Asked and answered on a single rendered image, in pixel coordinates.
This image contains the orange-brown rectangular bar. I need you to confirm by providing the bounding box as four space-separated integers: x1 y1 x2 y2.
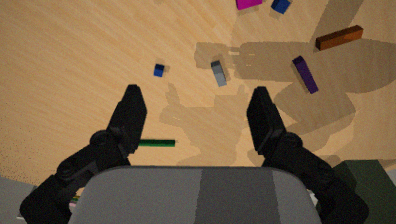
315 25 364 51

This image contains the green rod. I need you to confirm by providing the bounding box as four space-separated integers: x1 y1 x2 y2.
139 139 175 147

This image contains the small blue block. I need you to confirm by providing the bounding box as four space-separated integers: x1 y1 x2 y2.
270 0 291 14
153 64 164 78

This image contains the magenta rectangular block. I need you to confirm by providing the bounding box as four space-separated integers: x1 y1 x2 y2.
236 0 262 10

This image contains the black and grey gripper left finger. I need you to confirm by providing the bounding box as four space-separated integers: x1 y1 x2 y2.
19 84 147 224

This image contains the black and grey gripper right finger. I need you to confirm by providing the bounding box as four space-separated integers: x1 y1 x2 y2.
246 86 369 224

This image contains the dark grey rectangular rod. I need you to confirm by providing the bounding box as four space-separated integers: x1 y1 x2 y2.
211 60 227 87

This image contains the dark purple rod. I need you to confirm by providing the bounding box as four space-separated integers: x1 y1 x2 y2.
292 55 319 94

